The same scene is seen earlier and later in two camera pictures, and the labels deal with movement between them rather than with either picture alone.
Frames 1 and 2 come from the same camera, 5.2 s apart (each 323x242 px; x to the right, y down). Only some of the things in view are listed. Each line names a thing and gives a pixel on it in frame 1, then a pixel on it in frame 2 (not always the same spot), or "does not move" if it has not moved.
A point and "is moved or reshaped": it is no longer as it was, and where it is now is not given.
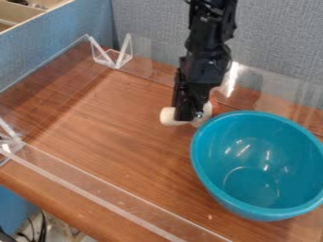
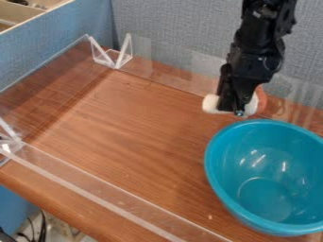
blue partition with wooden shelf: (39, 27) does not move
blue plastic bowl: (260, 161) is moved or reshaped
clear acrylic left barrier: (75, 63) does not move
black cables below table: (34, 238) does not move
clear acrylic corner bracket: (111, 58) does not move
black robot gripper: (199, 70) → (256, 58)
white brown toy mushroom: (167, 116) → (256, 104)
